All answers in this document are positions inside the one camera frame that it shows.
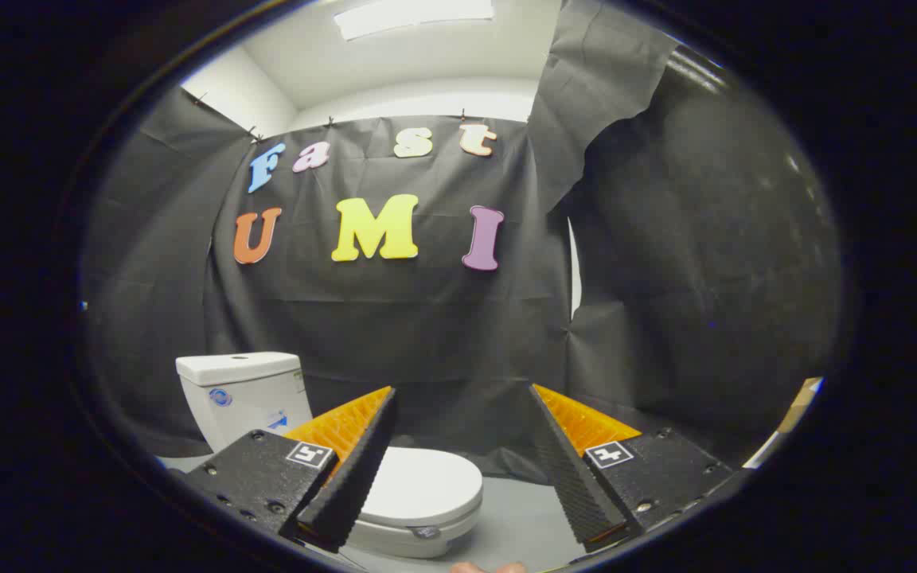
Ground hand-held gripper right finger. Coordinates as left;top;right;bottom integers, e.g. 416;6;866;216
528;384;734;554

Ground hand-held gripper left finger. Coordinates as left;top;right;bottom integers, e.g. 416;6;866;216
180;387;398;554

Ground white toilet bowl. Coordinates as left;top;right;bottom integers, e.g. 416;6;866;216
343;521;475;559

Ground white toilet tank cover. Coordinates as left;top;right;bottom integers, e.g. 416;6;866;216
176;352;302;388

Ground black backdrop cloth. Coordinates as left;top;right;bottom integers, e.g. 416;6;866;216
80;0;845;484

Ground brown cardboard piece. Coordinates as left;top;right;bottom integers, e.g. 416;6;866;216
777;376;824;435

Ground ceiling light panel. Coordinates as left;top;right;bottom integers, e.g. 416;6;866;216
334;0;496;41

